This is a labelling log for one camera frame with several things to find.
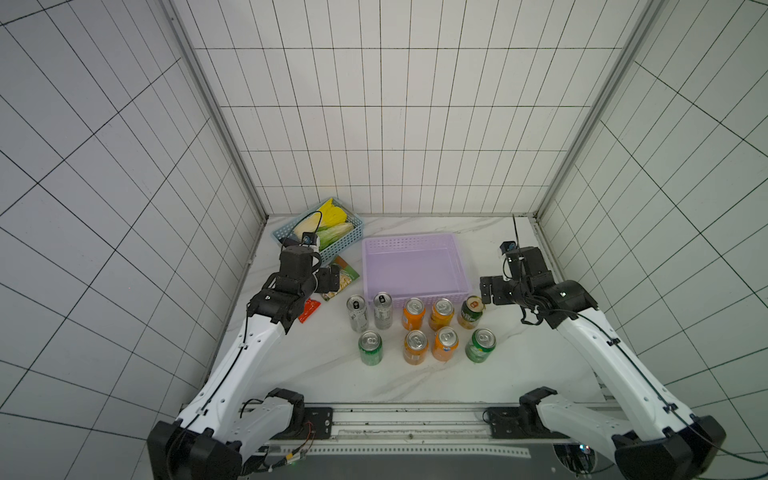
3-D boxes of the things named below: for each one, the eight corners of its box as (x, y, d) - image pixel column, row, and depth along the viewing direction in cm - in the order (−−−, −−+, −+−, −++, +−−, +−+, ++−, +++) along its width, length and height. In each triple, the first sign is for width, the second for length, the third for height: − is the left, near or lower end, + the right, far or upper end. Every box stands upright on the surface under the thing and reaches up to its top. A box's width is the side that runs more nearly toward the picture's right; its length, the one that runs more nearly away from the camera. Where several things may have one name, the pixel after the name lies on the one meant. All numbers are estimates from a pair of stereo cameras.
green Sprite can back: (467, 362, 84) (476, 349, 76) (464, 343, 88) (472, 328, 79) (487, 362, 84) (498, 349, 76) (483, 343, 88) (493, 328, 79)
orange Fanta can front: (406, 333, 90) (409, 316, 81) (401, 318, 94) (402, 300, 84) (422, 328, 91) (426, 310, 82) (416, 313, 95) (419, 294, 85)
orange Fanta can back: (432, 361, 84) (437, 349, 76) (430, 340, 88) (435, 326, 80) (453, 361, 84) (460, 349, 76) (450, 340, 88) (456, 326, 80)
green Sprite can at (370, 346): (360, 366, 84) (357, 353, 75) (361, 345, 87) (359, 330, 79) (382, 366, 84) (382, 353, 75) (382, 345, 87) (382, 330, 79)
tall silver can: (374, 329, 90) (373, 309, 80) (375, 313, 94) (373, 291, 83) (392, 329, 91) (393, 309, 80) (392, 313, 94) (393, 291, 83)
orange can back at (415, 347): (404, 365, 84) (406, 351, 75) (403, 345, 88) (405, 329, 78) (424, 365, 84) (429, 351, 75) (422, 345, 88) (427, 329, 78)
